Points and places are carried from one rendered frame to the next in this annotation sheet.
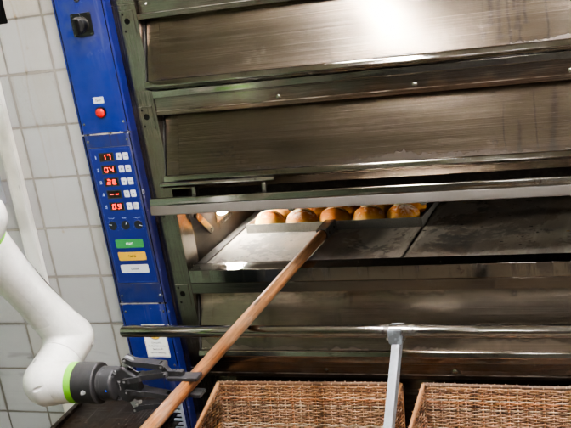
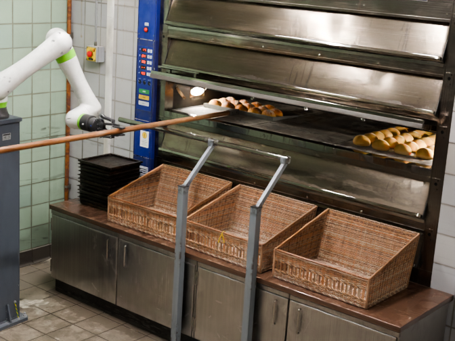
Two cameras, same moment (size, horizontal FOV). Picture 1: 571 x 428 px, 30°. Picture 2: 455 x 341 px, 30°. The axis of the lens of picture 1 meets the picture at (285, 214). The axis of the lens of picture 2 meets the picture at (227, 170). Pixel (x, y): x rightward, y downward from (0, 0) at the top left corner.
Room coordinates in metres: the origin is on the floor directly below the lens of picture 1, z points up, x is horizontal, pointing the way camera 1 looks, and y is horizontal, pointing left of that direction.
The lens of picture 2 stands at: (-2.03, -1.47, 2.14)
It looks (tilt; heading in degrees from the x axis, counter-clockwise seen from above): 14 degrees down; 15
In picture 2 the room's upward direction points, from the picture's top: 4 degrees clockwise
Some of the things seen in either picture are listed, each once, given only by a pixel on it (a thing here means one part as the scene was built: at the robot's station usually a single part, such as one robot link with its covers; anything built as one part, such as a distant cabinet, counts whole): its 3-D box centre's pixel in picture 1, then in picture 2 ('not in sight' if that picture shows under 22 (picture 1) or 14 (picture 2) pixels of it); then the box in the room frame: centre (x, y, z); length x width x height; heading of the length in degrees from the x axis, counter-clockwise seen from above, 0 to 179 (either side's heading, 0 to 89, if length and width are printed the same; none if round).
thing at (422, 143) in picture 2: not in sight; (415, 140); (2.68, -1.24, 1.21); 0.61 x 0.48 x 0.06; 157
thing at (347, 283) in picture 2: not in sight; (345, 254); (2.01, -1.00, 0.72); 0.56 x 0.49 x 0.28; 66
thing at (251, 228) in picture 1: (348, 205); (254, 109); (3.16, -0.20, 1.19); 0.55 x 0.36 x 0.03; 67
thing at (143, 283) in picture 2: not in sight; (225, 293); (2.28, -0.32, 0.29); 2.42 x 0.56 x 0.58; 67
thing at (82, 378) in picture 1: (93, 381); (89, 122); (2.16, 0.48, 1.20); 0.12 x 0.06 x 0.09; 157
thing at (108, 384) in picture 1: (121, 383); (98, 125); (2.13, 0.41, 1.20); 0.09 x 0.07 x 0.08; 67
